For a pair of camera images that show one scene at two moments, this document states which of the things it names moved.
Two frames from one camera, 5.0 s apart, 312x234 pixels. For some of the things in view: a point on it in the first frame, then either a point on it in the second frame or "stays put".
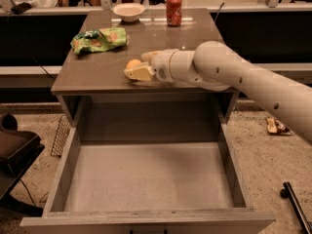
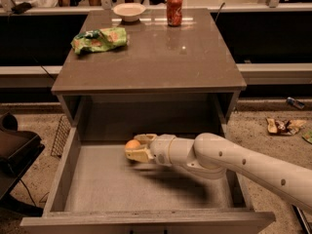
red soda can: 174,5 stays put
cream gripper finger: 143,72 -> 140,155
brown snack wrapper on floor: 275,127 stays put
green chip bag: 98,40 stays put
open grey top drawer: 149,187 stays put
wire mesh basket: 61,136 stays put
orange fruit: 132,63 -> 133,144
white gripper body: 161,65 -> 160,148
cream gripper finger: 148,56 -> 145,138
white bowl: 129,11 stays put
